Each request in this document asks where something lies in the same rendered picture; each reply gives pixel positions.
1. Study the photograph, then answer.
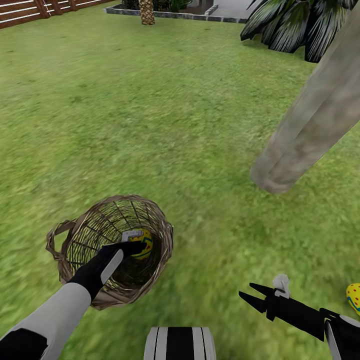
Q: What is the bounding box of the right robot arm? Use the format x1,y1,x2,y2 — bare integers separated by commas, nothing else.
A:
238,274,360,360

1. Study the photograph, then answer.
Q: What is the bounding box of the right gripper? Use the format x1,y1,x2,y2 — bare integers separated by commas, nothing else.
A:
238,283,305,331

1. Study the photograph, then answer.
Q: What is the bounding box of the wicker basket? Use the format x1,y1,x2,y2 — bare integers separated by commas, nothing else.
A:
45,194,174,311

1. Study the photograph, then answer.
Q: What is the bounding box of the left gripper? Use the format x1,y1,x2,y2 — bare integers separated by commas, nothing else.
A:
122,240,147,259

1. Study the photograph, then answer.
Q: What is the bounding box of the robot trunk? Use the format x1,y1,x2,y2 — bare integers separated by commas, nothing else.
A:
143,326,217,360

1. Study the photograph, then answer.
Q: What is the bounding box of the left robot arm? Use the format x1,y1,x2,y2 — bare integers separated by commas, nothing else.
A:
0,229,147,360

